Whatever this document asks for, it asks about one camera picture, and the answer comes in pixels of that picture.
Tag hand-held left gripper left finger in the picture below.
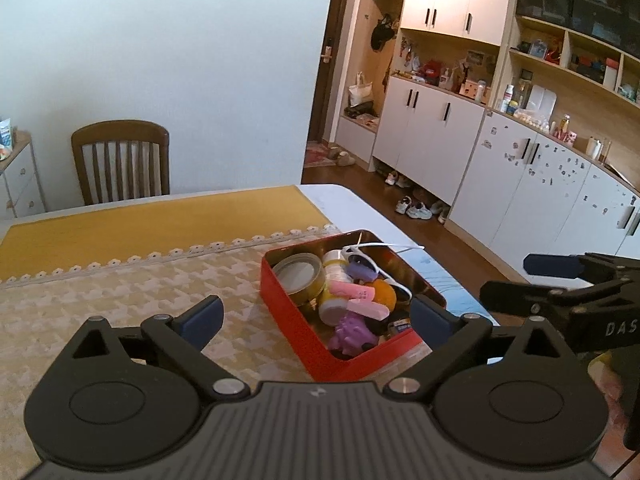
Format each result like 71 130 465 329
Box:
71 295 251 403

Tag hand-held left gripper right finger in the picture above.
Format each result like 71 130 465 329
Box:
384 296 566 401

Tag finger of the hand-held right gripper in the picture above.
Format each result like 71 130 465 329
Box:
523 252 640 286
479 280 607 319

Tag orange ball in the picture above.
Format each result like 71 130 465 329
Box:
367 280 398 311

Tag pink block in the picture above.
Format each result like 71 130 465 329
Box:
327 280 377 301
346 299 390 320

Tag purple toy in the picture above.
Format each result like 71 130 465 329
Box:
327 311 381 358

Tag white sunglasses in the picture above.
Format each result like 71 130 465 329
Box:
340 241 426 303

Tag red tin box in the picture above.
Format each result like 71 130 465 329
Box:
260 229 448 385

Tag round gold tin can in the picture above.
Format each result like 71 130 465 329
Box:
271 253 328 307

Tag light blue printed mat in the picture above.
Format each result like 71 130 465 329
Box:
397 247 501 328

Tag beige lace-edged tablecloth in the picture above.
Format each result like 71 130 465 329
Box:
0 232 351 480

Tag white sticker-covered cabinet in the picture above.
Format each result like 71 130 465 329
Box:
447 110 640 281

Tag yellow table mat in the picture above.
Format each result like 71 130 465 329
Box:
0 185 333 283

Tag white plastic holder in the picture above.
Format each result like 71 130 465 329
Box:
525 84 556 116

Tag white lower cabinet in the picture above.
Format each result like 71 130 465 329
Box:
372 76 487 206

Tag wooden open shelf unit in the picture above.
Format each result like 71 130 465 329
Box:
492 15 640 171

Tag white shoe bench cabinet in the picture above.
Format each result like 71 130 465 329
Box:
335 112 380 165

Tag patterned door rug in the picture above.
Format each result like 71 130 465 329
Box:
302 141 341 168

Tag brown wooden chair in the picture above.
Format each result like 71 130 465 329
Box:
71 120 171 206

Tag white drawer cabinet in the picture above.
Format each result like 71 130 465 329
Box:
0 132 48 218

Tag dark wooden door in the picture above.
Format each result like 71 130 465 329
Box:
307 0 363 143

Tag white tote bag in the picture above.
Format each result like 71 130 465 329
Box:
347 72 375 108

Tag white upper cabinet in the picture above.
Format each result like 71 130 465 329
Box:
364 0 521 47

